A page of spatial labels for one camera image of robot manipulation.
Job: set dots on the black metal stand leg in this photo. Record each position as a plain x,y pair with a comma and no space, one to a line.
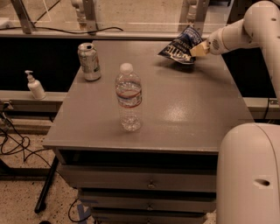
41,203

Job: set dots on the metal window frame rail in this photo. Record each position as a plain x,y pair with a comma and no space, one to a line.
100,19

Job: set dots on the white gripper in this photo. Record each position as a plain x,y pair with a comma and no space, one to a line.
215,44

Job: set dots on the grey drawer cabinet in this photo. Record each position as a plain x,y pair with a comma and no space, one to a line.
141,143

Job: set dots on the clear plastic water bottle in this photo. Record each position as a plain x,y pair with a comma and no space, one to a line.
128,90

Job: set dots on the blue chip bag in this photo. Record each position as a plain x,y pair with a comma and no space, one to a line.
179,49

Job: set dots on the green and silver soda can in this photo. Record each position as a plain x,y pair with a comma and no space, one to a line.
89,62

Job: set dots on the white pump dispenser bottle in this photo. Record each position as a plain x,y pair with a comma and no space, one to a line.
35,86

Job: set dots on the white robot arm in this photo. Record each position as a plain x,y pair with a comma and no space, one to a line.
248,169

